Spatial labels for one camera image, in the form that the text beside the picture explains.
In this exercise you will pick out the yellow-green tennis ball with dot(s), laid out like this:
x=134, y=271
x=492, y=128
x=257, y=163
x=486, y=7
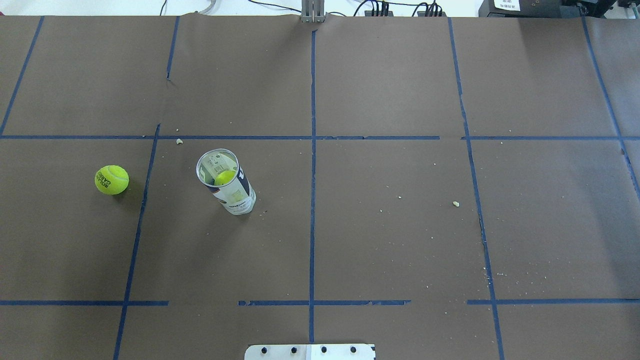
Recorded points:
x=111, y=180

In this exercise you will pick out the tennis ball inside can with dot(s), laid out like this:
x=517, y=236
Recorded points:
x=224, y=178

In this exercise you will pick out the black equipment box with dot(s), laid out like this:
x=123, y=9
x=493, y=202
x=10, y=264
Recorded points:
x=551, y=9

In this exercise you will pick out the grey aluminium frame post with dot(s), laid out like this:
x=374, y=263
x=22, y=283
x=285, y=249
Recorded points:
x=313, y=11

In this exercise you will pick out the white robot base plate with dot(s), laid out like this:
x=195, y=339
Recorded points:
x=327, y=351

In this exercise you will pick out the clear plastic ball can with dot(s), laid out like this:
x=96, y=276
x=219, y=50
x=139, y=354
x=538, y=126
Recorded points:
x=238, y=196

